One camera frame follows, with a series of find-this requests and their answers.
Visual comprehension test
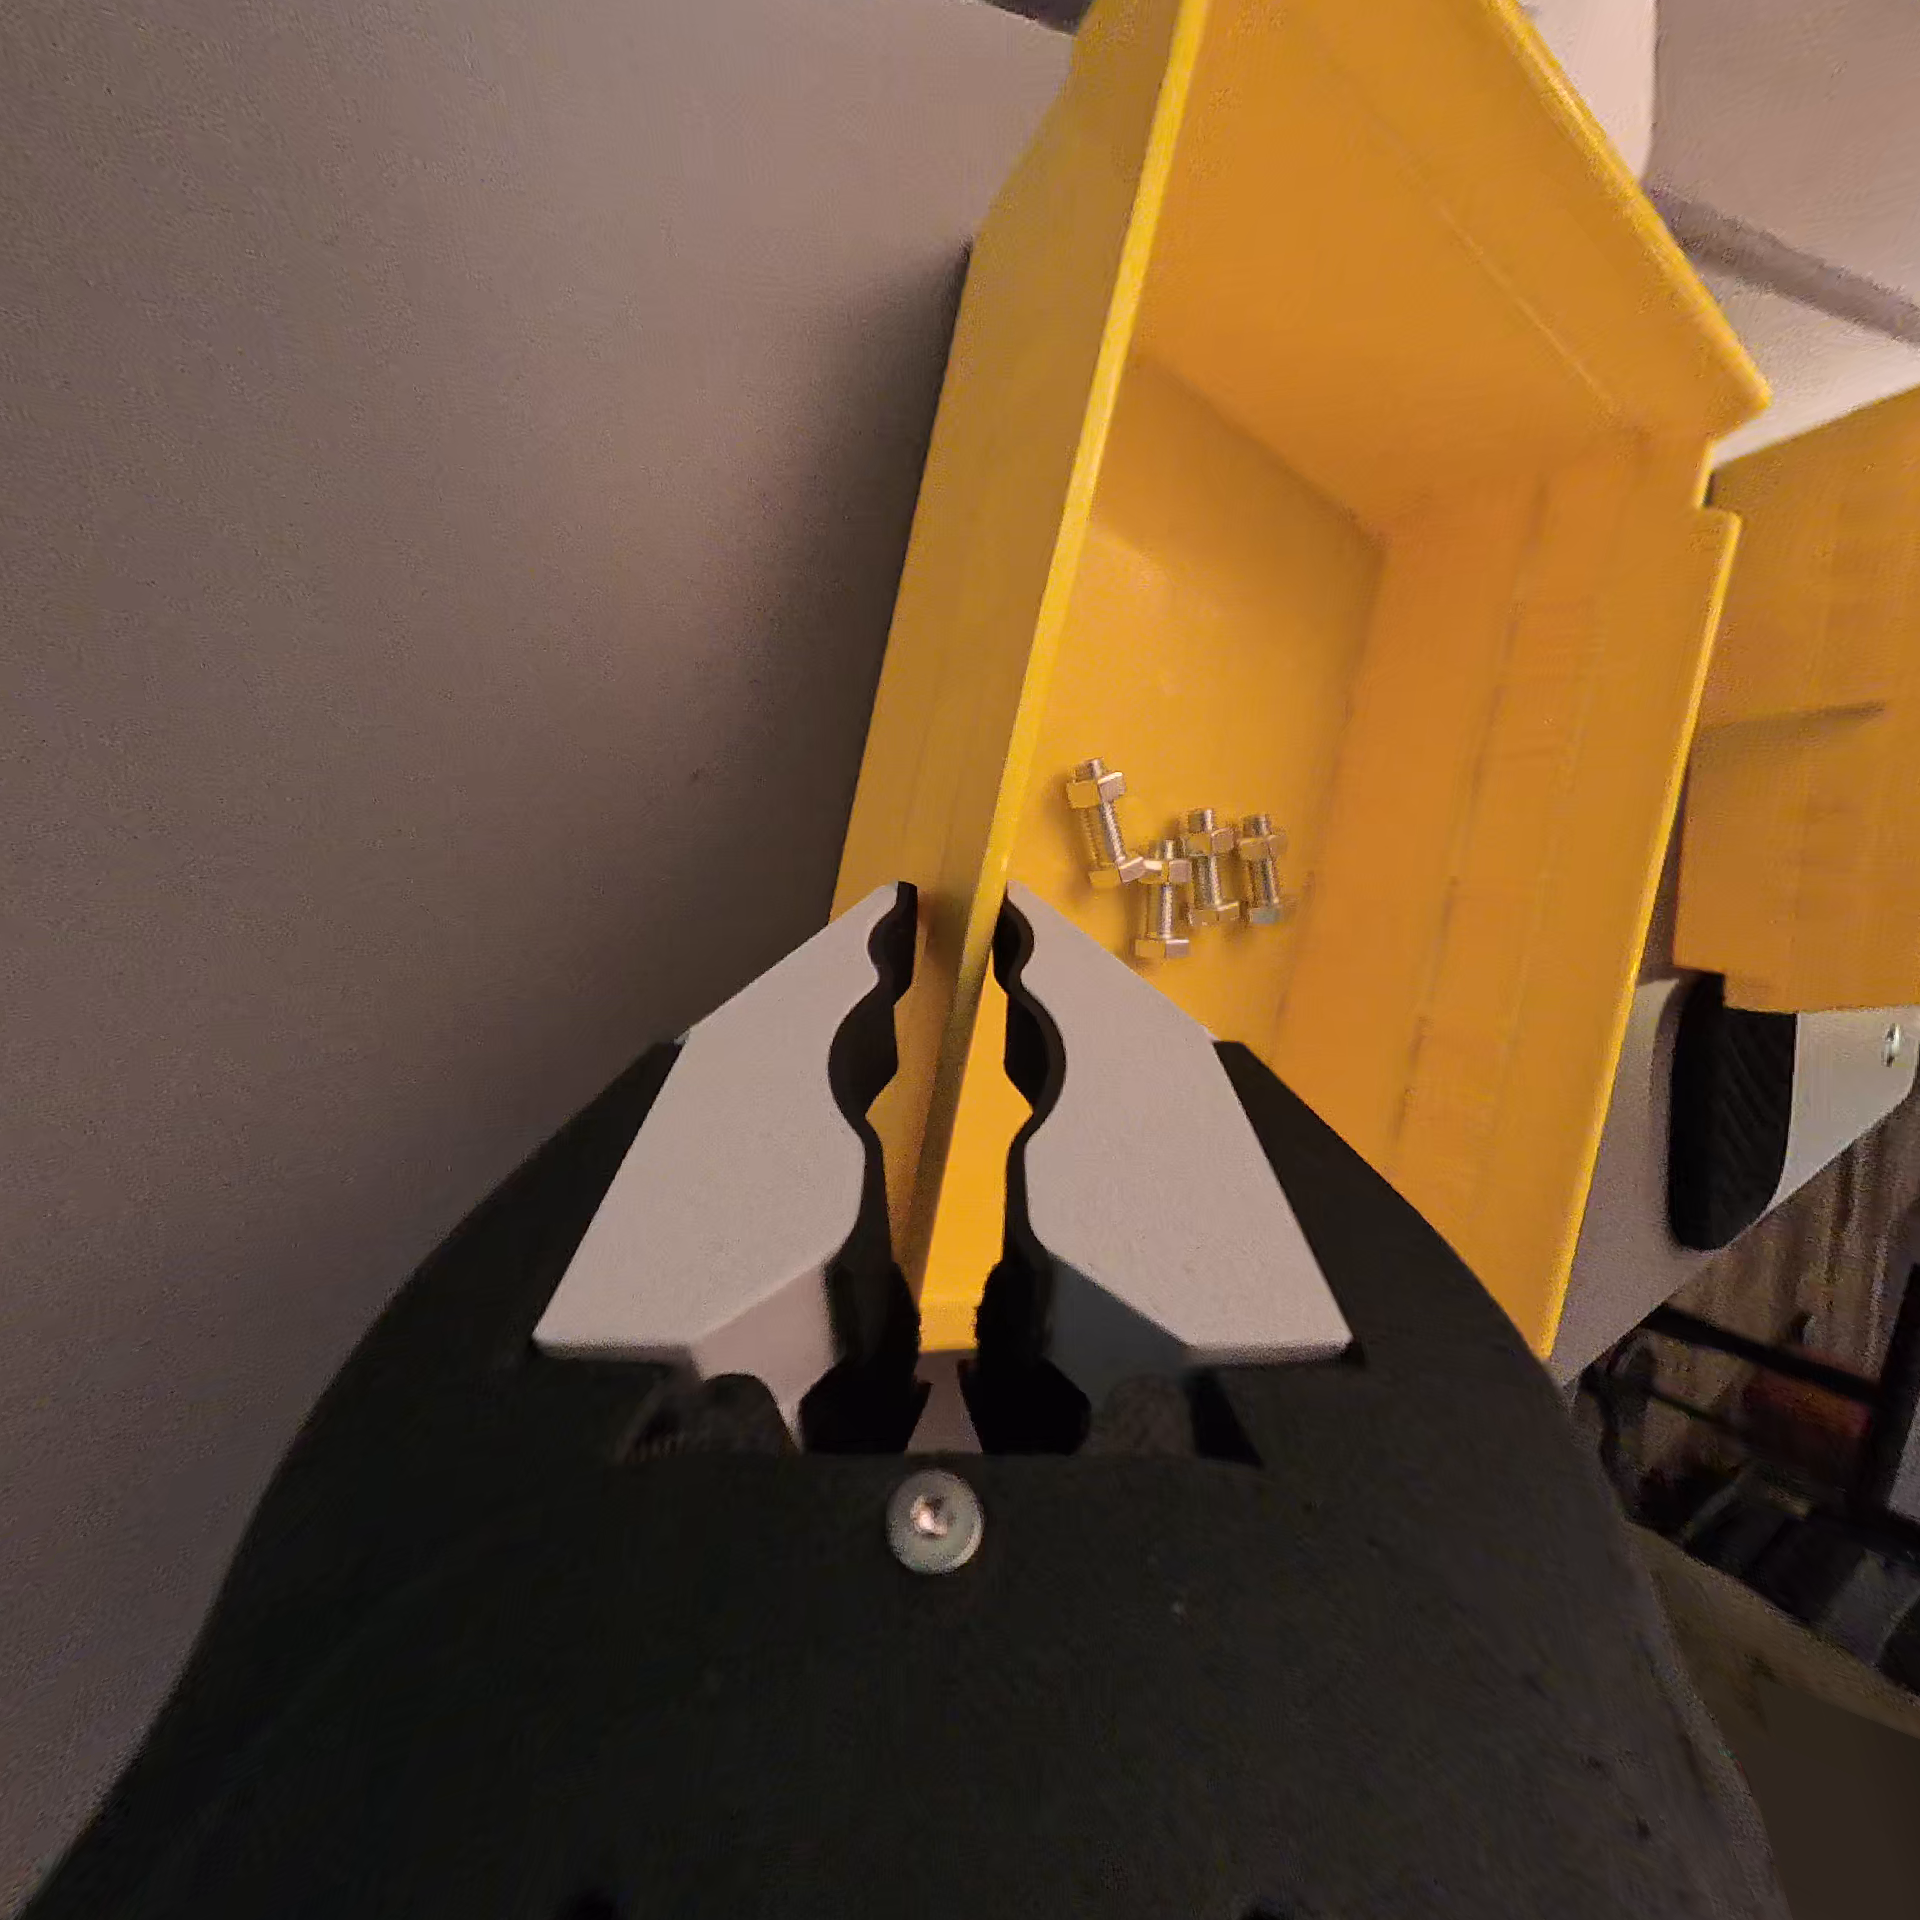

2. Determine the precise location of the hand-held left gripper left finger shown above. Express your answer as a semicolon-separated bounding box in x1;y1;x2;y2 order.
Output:
534;881;925;1453

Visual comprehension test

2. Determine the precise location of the yellow plastic bin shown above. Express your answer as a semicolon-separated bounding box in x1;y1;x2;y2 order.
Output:
1671;386;1920;1015
831;0;1773;1382

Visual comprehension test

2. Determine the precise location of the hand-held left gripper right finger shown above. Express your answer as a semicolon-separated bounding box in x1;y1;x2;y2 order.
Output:
961;880;1357;1453

